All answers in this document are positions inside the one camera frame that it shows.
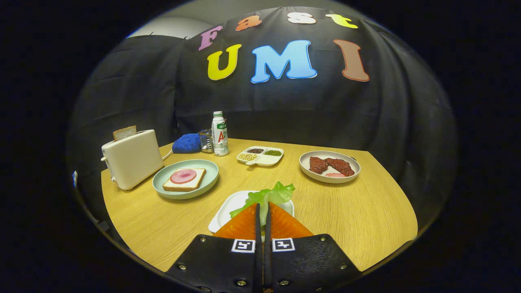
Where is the clear utensil holder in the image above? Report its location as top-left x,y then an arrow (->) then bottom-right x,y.
199,129 -> 215,154

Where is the white drink bottle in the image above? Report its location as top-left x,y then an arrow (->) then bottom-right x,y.
211,111 -> 230,157

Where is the pale green round plate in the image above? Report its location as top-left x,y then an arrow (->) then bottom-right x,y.
152,159 -> 219,200

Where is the white divided dish with beans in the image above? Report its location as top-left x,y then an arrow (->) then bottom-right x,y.
236,146 -> 285,168

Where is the blue cloth mitt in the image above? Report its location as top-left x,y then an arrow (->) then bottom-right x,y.
172,133 -> 202,154

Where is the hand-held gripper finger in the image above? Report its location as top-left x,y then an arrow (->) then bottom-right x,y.
264,201 -> 363,293
166,202 -> 263,293

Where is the black backdrop cloth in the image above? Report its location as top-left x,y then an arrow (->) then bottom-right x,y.
67,6 -> 458,228

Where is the green lettuce leaf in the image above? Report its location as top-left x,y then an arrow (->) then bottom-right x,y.
229,181 -> 296,219

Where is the dark red meat piece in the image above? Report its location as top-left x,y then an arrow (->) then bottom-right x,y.
309,156 -> 329,175
324,157 -> 355,177

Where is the round pink ham slice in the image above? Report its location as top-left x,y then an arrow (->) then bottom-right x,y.
170,169 -> 197,184

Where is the white bread slice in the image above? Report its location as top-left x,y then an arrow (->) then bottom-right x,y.
162,168 -> 207,192

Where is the toasted bread slice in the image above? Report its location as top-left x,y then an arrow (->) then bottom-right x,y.
113,125 -> 138,142

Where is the round beige plate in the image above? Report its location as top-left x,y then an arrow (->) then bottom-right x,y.
299,151 -> 361,184

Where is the white square plate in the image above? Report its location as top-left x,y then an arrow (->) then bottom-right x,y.
208,190 -> 295,234

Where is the white toaster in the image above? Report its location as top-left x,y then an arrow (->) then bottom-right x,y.
101,129 -> 164,191

